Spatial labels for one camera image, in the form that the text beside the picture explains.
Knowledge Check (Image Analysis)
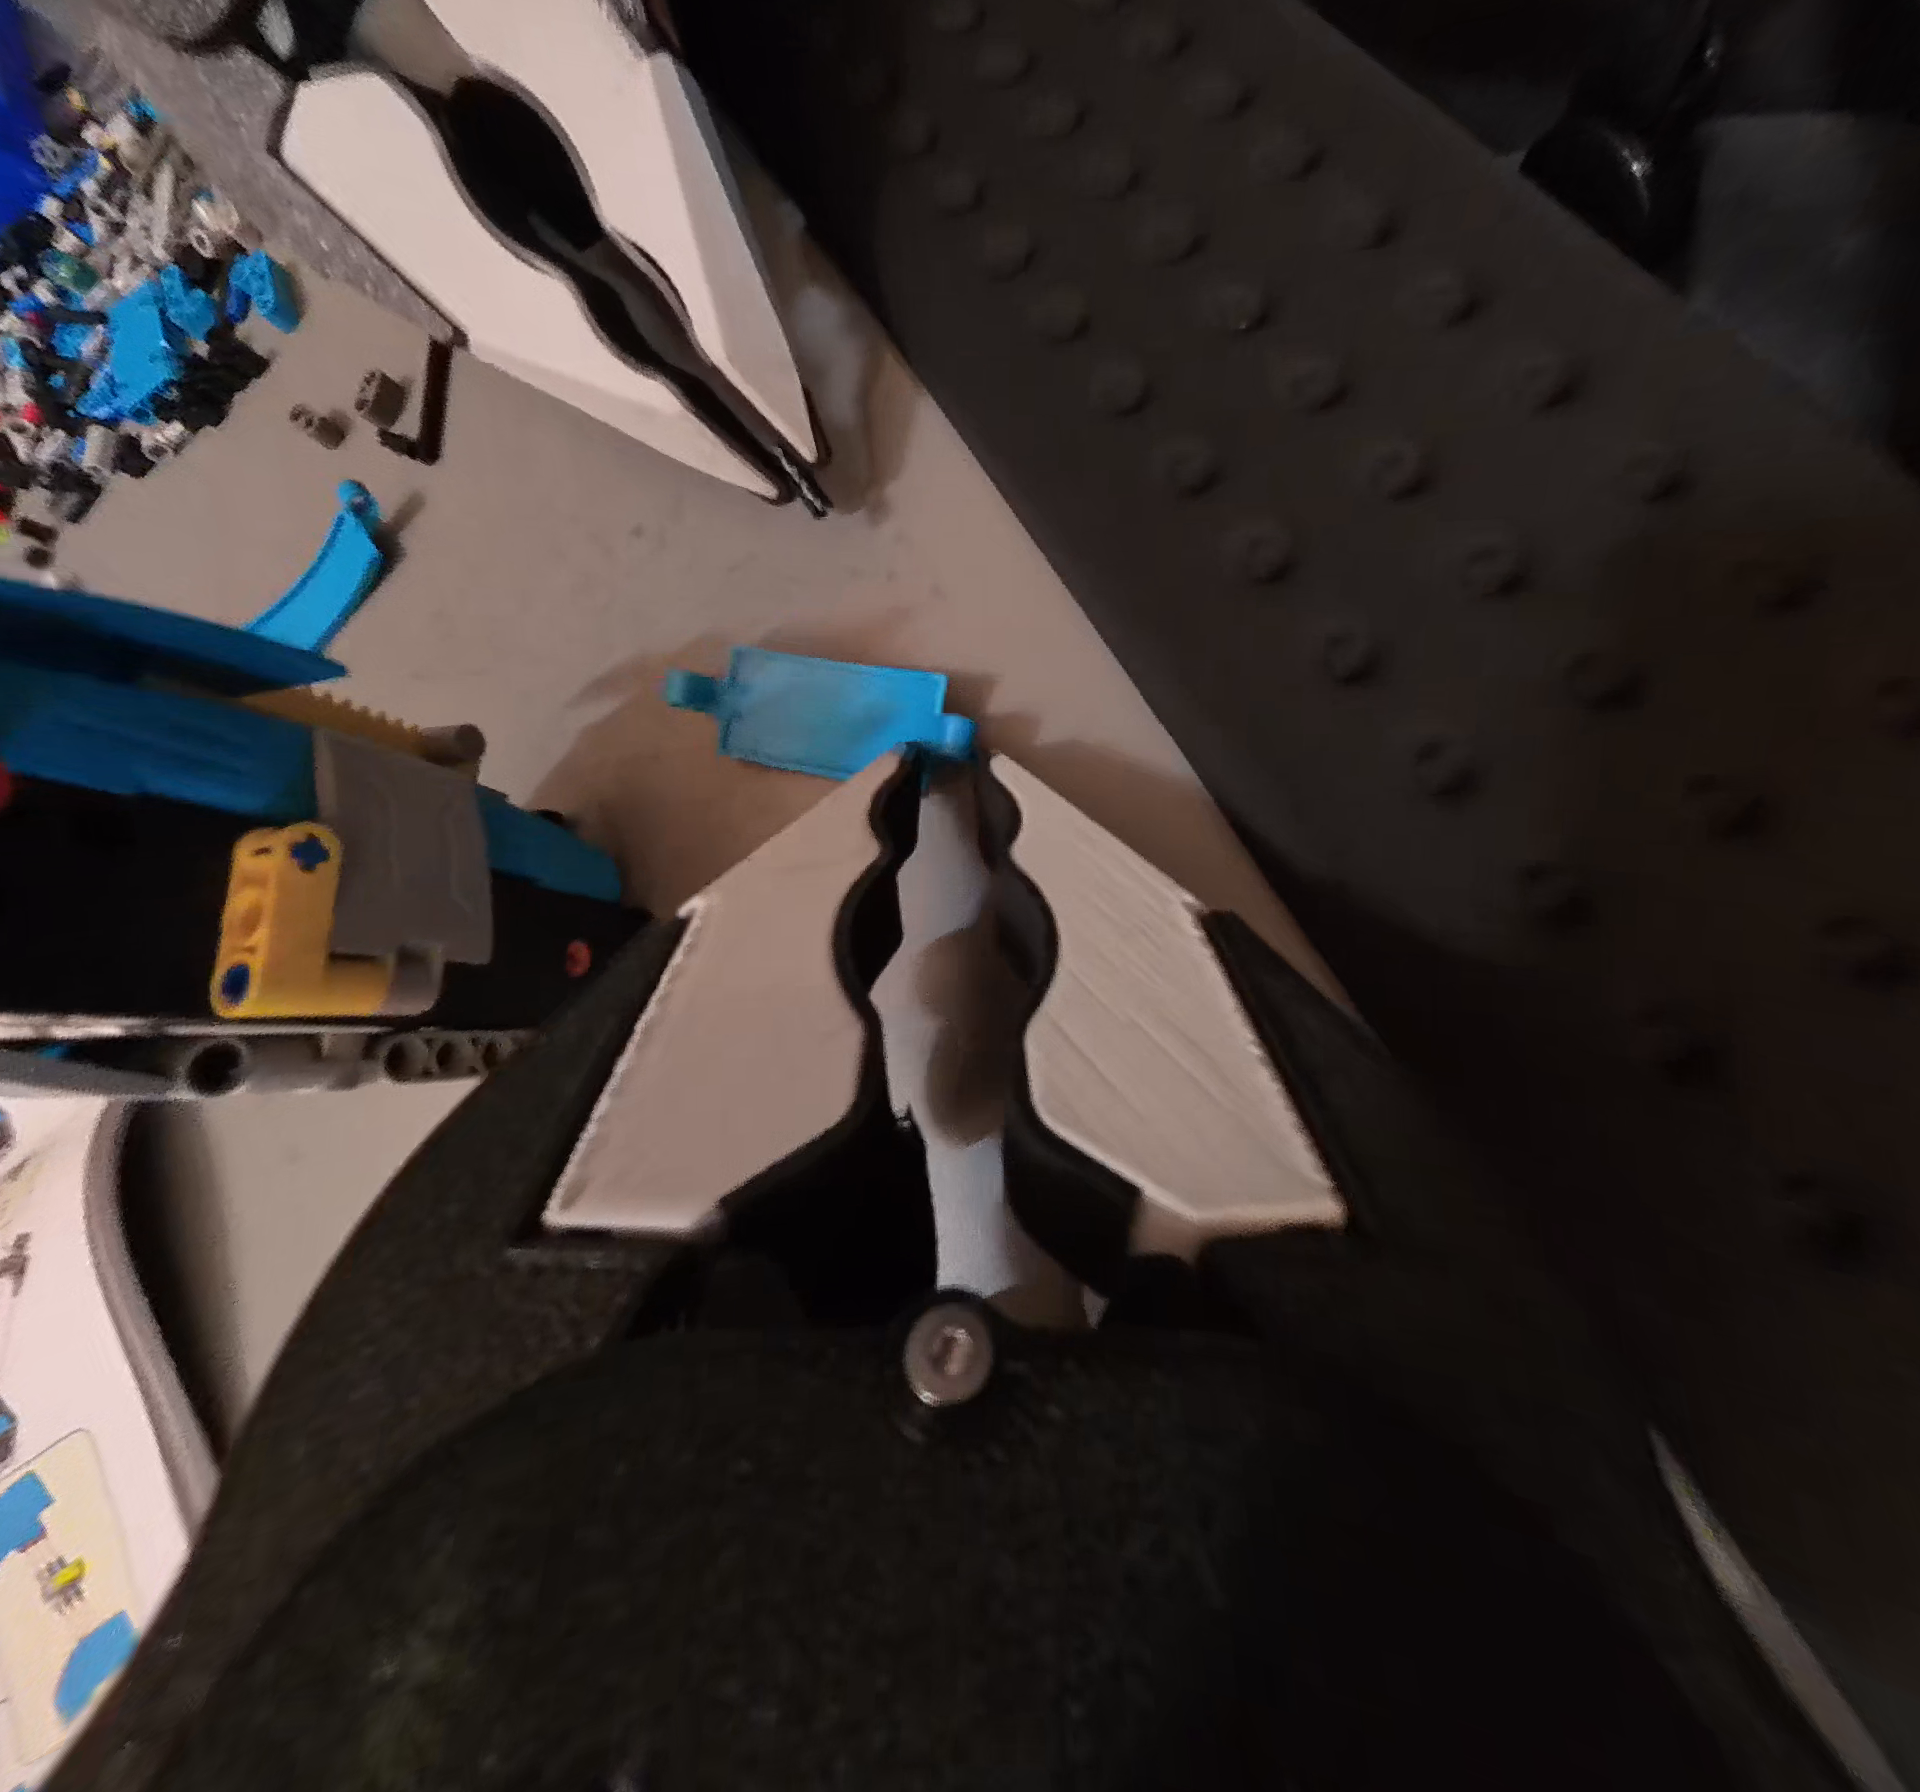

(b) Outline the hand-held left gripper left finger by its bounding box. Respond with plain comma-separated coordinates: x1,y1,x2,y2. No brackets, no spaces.
539,748,926,1240

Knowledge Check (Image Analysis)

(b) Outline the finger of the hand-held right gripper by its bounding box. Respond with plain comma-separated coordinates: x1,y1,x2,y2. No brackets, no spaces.
403,0,830,481
276,69,830,516

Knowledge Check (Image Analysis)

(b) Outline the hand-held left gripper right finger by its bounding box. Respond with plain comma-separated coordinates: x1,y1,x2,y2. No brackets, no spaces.
967,748,1344,1270

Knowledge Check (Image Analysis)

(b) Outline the blue curved panel piece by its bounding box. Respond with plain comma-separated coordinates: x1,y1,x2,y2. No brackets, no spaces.
660,650,979,791

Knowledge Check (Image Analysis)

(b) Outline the narrow blue curved arc piece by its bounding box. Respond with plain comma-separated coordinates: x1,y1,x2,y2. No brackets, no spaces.
245,476,391,655

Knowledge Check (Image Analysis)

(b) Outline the blue yellow toy brick model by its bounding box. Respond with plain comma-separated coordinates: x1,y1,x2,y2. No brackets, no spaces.
0,577,649,1097

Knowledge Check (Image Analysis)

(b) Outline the pile of loose brick pieces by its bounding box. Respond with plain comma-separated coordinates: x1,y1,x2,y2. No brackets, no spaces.
0,0,303,565

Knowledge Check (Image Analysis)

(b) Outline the black studded mat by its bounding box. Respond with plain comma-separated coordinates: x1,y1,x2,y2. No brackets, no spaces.
660,0,1920,1792

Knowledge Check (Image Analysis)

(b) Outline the white instruction booklet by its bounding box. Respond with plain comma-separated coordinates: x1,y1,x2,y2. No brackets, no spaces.
0,1097,228,1769

